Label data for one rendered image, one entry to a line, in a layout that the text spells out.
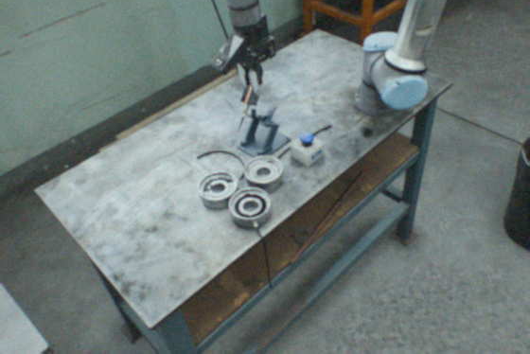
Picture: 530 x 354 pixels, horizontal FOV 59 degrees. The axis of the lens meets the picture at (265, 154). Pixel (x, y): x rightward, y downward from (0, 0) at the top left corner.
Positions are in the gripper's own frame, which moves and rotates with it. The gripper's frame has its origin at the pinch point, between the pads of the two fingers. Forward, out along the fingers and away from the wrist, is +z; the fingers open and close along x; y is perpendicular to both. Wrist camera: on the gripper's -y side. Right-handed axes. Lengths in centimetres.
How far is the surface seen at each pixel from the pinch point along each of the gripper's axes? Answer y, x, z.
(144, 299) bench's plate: -53, -17, 16
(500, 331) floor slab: 38, -72, 102
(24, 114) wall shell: -32, 149, 62
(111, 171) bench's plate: -36.4, 25.5, 17.6
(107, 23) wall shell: 28, 148, 39
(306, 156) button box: 1.9, -16.1, 16.4
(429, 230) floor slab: 62, -28, 104
